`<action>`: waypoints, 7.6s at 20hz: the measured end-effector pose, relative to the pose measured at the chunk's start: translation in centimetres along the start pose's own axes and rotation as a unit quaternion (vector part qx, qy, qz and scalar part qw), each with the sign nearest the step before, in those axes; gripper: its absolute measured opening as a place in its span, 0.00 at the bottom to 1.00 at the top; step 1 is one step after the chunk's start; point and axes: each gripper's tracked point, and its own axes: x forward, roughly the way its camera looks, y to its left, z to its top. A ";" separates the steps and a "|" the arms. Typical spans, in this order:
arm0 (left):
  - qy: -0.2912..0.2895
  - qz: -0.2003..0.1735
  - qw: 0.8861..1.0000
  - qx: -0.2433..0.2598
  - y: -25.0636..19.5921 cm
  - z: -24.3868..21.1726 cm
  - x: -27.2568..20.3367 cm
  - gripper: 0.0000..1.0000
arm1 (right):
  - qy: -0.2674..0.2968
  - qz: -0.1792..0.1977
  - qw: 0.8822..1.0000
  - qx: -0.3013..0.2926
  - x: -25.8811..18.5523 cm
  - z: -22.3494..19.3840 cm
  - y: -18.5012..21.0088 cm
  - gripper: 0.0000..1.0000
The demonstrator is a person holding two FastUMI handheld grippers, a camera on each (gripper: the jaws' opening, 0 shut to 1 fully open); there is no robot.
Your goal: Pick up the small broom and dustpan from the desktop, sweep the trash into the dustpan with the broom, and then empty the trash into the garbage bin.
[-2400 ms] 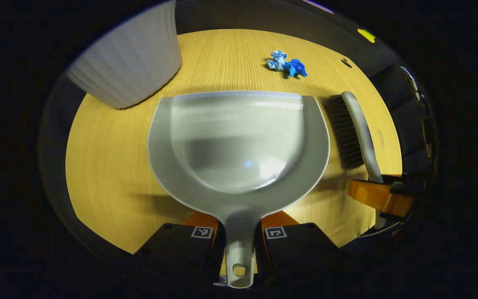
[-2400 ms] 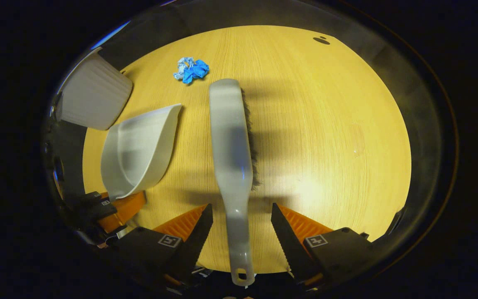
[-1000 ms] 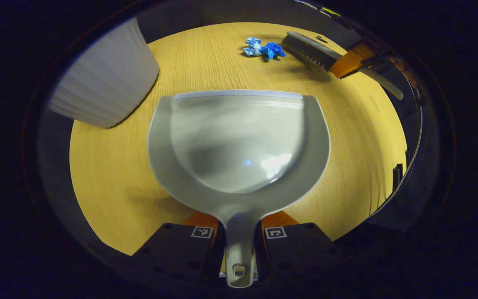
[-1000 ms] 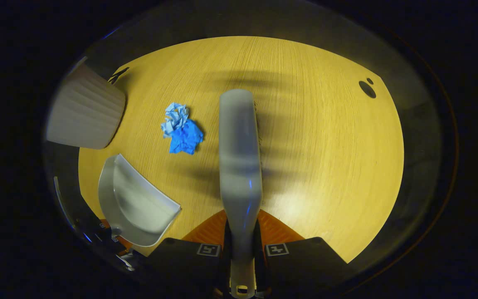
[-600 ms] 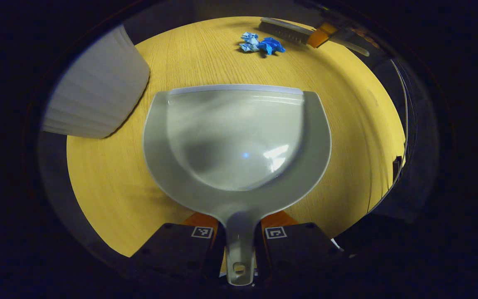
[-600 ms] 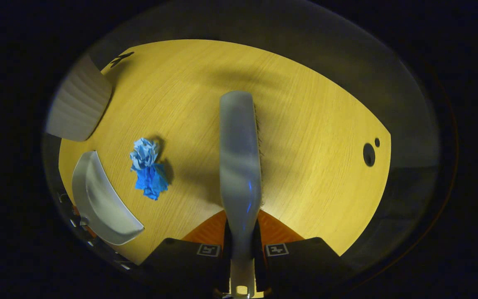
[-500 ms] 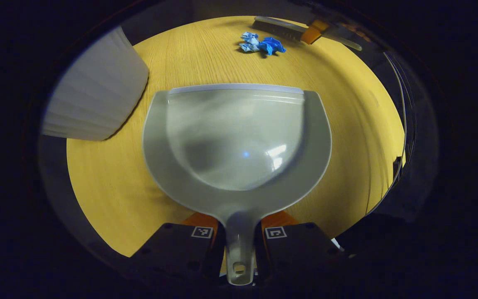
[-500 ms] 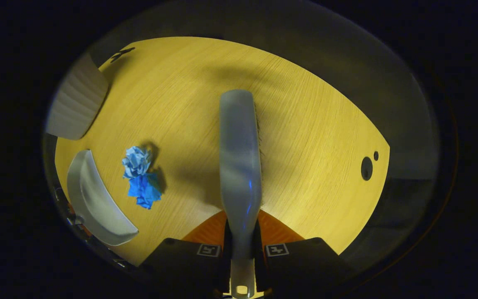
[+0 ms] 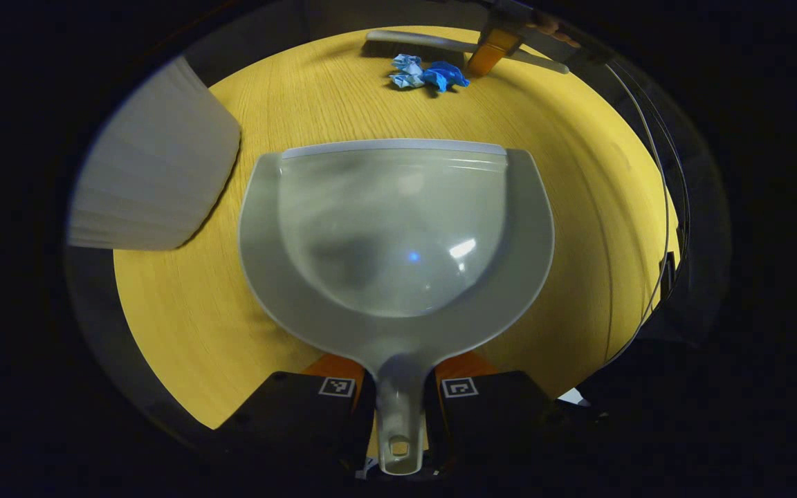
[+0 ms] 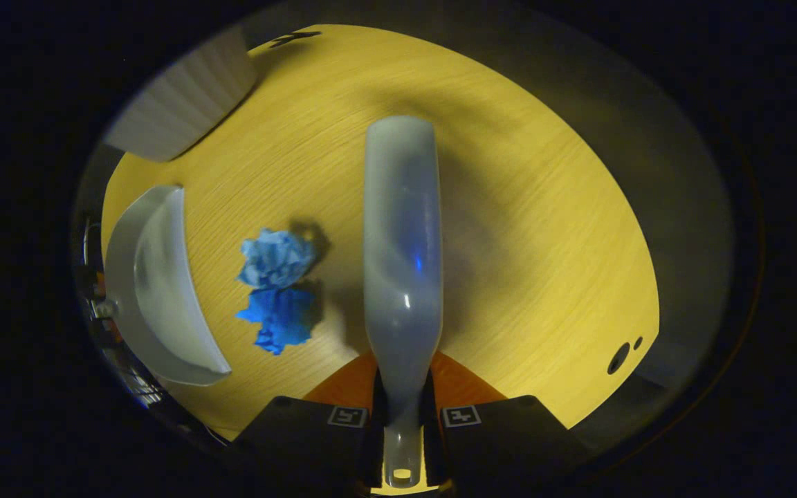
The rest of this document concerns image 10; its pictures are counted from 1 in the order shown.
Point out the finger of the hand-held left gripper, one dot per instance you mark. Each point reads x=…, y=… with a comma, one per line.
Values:
x=101, y=283
x=113, y=330

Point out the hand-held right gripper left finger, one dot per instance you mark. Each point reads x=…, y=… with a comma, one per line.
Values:
x=301, y=436

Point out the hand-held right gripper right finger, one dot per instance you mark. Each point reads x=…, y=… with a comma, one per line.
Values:
x=502, y=436

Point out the grey plastic dustpan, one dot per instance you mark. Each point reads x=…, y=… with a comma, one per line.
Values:
x=163, y=304

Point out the dark blue paper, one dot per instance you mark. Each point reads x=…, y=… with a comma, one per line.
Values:
x=281, y=319

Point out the light blue paper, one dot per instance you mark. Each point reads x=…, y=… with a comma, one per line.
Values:
x=274, y=257

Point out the grey ribbed garbage bin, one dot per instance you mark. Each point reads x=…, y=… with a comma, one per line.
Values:
x=184, y=104

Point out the small grey broom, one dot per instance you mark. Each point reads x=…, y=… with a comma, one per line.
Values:
x=402, y=242

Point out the wooden desktop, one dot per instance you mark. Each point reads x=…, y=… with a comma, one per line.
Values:
x=544, y=242

